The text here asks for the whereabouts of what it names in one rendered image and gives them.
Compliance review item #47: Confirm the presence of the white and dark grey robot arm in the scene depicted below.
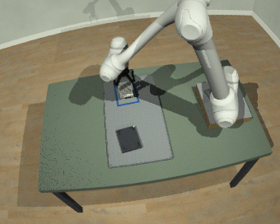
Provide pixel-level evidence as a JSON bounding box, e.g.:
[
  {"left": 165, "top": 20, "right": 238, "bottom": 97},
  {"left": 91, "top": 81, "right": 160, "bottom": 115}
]
[{"left": 100, "top": 0, "right": 239, "bottom": 128}]

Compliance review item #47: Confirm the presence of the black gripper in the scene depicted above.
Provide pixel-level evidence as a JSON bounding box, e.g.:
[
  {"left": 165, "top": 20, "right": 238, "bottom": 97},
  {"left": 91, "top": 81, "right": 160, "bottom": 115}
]
[{"left": 114, "top": 66, "right": 135, "bottom": 90}]

